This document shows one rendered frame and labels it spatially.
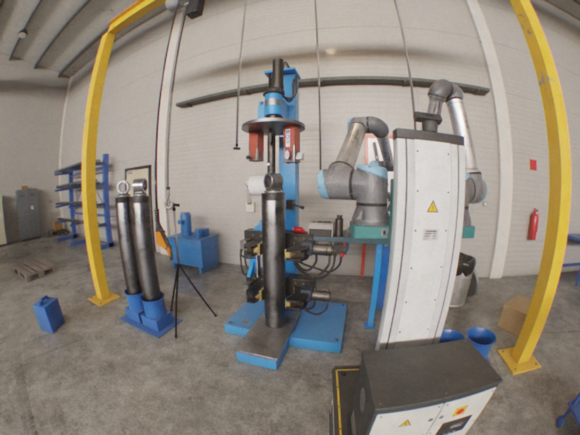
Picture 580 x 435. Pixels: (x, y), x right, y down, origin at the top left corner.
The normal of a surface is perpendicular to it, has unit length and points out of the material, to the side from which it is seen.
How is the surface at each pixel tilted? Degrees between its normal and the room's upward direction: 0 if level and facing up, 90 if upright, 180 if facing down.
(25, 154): 90
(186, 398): 0
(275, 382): 0
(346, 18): 90
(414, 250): 90
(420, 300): 90
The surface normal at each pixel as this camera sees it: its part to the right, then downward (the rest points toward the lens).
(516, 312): -0.97, 0.04
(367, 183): -0.51, 0.11
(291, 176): -0.27, 0.13
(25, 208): 0.96, 0.04
